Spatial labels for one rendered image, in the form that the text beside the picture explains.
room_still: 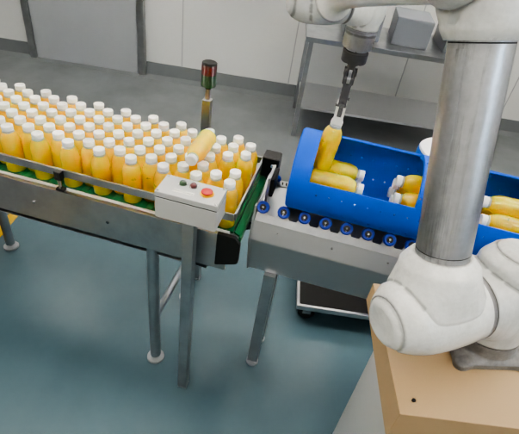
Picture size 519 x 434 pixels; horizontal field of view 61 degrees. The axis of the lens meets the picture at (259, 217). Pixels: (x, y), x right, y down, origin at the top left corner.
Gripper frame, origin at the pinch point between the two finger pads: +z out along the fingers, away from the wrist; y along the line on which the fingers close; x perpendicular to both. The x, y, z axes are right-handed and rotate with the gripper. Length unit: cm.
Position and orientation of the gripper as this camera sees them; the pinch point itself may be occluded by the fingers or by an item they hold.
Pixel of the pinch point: (339, 113)
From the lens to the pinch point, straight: 145.1
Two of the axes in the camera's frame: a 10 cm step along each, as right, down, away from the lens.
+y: 2.4, -5.8, 7.8
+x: -9.6, -2.5, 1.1
